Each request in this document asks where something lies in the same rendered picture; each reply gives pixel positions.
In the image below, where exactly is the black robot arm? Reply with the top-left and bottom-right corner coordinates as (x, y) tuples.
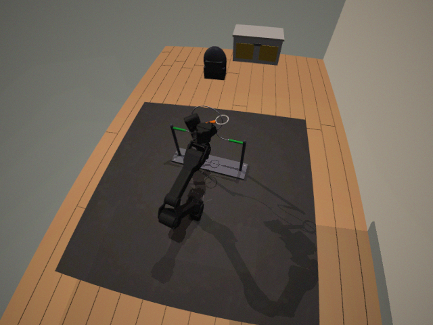
(158, 121), (217, 230)

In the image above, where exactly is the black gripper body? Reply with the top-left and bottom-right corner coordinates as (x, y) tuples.
(184, 113), (200, 141)

